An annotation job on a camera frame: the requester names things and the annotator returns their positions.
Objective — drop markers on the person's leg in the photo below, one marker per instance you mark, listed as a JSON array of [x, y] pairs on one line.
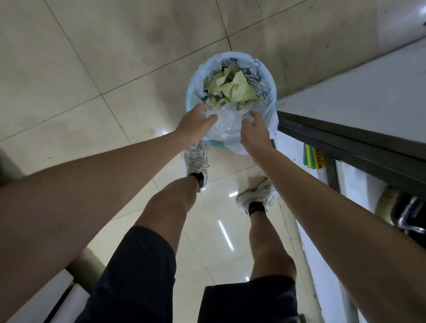
[[268, 243], [169, 206]]

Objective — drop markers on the clear plastic wrap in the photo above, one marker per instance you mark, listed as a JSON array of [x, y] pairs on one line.
[[226, 124]]

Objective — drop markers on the person's left leg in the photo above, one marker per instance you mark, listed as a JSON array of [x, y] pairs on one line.
[[169, 206]]

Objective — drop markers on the person's right leg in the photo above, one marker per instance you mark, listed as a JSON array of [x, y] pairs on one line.
[[268, 243]]

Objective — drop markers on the person's left forearm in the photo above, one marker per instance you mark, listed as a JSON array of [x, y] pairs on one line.
[[83, 206]]

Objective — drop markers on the green yellow packet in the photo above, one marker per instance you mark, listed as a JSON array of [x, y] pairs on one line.
[[313, 158]]

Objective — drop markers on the black sock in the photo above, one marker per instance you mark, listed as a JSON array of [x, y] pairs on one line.
[[199, 179], [257, 209]]

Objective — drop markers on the person's left hand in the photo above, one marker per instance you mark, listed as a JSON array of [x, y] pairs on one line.
[[193, 124]]

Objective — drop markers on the pale blue trash bin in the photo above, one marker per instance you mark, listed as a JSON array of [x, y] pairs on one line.
[[199, 76]]

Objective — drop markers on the grey white left sneaker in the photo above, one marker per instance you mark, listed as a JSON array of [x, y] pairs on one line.
[[196, 158]]

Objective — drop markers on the pale bristle brush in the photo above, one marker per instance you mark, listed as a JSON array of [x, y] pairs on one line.
[[389, 203]]

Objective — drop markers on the crumpled pale paper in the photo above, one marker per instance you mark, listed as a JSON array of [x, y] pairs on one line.
[[238, 88]]

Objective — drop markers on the black right sock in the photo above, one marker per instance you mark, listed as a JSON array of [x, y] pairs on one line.
[[257, 209]]

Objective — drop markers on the grey white right sneaker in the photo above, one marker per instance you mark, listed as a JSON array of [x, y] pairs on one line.
[[263, 191]]

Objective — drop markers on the black left sock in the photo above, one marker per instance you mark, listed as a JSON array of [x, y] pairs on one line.
[[199, 179]]

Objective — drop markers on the person's right hand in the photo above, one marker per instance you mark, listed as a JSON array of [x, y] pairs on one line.
[[256, 133]]

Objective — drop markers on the person's right forearm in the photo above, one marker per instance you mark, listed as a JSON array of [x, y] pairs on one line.
[[349, 233]]

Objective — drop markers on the grey white sneaker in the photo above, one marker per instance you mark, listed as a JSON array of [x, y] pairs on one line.
[[263, 191], [196, 158]]

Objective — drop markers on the dark metal table frame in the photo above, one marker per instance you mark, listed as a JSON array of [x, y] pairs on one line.
[[366, 153]]

